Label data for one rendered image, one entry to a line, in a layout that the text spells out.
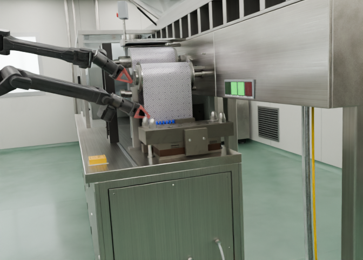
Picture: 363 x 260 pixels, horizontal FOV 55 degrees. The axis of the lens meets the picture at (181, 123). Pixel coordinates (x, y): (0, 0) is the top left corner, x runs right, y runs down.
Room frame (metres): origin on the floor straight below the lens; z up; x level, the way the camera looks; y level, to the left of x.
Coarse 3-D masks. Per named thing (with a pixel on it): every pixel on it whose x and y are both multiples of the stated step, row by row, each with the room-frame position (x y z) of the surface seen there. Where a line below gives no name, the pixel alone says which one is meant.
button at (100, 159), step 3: (90, 156) 1.47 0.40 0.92; (93, 156) 1.47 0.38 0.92; (96, 156) 1.47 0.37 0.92; (99, 156) 1.46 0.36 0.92; (102, 156) 1.46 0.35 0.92; (90, 159) 1.41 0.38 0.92; (93, 159) 1.42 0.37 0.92; (96, 159) 1.42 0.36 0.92; (99, 159) 1.42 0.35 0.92; (102, 159) 1.43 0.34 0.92; (105, 159) 1.43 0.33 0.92; (90, 162) 1.41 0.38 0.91; (93, 162) 1.41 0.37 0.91; (96, 162) 1.42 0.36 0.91; (99, 162) 1.42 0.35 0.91; (102, 162) 1.42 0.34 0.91; (105, 162) 1.43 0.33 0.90
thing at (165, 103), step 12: (144, 96) 1.62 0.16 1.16; (156, 96) 1.63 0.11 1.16; (168, 96) 1.65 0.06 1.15; (180, 96) 1.67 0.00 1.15; (144, 108) 1.62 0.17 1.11; (156, 108) 1.63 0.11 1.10; (168, 108) 1.65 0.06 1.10; (180, 108) 1.67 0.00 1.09; (156, 120) 1.63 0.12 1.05; (168, 120) 1.65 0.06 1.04
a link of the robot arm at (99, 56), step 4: (96, 52) 1.65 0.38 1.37; (96, 56) 1.59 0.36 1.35; (100, 56) 1.60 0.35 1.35; (104, 56) 1.61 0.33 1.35; (92, 60) 1.60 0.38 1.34; (96, 60) 1.59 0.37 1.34; (100, 60) 1.60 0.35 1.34; (104, 60) 1.60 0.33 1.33; (96, 64) 1.61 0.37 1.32; (100, 64) 1.60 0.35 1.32; (104, 64) 1.61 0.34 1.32
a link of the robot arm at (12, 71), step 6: (6, 66) 1.26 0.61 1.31; (12, 66) 1.27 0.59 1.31; (0, 72) 1.26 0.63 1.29; (6, 72) 1.23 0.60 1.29; (12, 72) 1.22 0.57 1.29; (18, 72) 1.24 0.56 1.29; (0, 78) 1.26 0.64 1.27; (6, 78) 1.21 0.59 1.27; (0, 84) 1.20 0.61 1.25; (6, 84) 1.21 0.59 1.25; (0, 90) 1.21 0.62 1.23; (6, 90) 1.22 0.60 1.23; (12, 90) 1.24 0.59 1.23
